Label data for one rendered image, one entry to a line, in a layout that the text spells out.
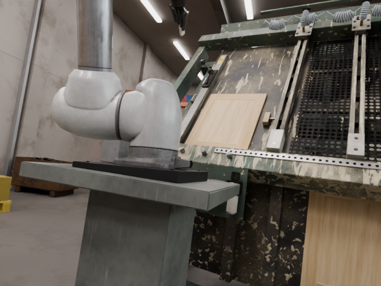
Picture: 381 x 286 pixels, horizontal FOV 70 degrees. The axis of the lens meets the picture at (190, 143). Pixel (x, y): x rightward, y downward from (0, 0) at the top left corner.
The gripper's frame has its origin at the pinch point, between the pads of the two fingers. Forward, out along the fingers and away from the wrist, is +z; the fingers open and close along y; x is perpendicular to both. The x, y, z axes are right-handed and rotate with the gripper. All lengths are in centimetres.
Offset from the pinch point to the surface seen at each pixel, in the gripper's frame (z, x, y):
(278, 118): 17, 7, -71
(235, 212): 20, 59, -82
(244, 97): 34, -5, -43
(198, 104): 38.9, 13.3, -20.5
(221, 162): 20, 44, -63
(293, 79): 22, -26, -62
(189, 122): 36, 29, -27
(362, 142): 3, 6, -107
